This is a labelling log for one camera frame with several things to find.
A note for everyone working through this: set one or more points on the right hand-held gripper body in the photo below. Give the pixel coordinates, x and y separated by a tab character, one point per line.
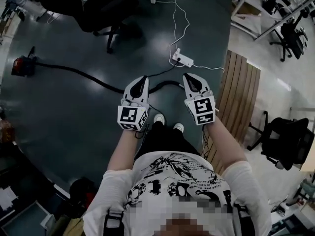
203	108

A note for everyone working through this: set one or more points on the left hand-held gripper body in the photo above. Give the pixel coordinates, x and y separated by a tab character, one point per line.
128	114

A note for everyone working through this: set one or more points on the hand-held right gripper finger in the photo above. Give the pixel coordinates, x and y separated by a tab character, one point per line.
187	92
205	90

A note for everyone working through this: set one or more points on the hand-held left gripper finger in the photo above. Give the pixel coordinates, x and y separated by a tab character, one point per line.
128	90
145	95

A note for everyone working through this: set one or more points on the person's right forearm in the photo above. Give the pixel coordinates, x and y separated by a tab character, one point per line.
226	146

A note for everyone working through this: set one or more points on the person's left forearm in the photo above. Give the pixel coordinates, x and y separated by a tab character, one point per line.
123	151

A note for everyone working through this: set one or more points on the red vacuum cleaner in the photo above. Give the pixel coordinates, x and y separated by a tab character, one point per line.
23	66

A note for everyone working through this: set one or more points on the person's left white shoe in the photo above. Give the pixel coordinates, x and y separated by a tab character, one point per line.
159	119

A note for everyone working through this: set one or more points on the person's white shoe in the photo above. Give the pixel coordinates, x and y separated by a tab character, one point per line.
159	119
178	127

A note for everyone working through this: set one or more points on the person's right white shoe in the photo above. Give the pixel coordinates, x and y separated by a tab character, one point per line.
178	127

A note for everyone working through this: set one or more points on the wooden slatted board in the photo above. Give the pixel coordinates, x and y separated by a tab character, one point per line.
236	95

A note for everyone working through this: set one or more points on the black trousers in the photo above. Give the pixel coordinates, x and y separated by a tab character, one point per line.
167	141

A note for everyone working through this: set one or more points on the white printed t-shirt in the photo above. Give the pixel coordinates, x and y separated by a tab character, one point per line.
157	181

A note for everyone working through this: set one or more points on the brown cardboard box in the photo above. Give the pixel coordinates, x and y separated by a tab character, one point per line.
248	10

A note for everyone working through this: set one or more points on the black mesh office chair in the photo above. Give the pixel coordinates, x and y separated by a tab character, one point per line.
288	141

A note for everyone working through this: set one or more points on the black red bag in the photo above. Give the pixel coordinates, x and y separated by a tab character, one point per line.
83	195

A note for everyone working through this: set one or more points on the person's neck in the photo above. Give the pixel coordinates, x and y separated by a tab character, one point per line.
184	228

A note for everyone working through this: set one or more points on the white metal desk frame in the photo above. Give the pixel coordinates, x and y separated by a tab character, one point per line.
248	26

